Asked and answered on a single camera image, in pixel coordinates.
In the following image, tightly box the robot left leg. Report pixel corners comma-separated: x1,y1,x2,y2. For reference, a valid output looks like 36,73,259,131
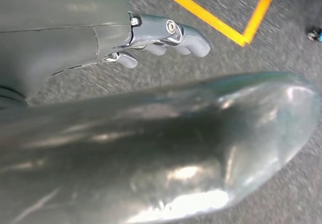
0,71,322,224

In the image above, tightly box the blue metal shelf rack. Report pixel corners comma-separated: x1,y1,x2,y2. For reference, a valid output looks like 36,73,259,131
307,27,322,44

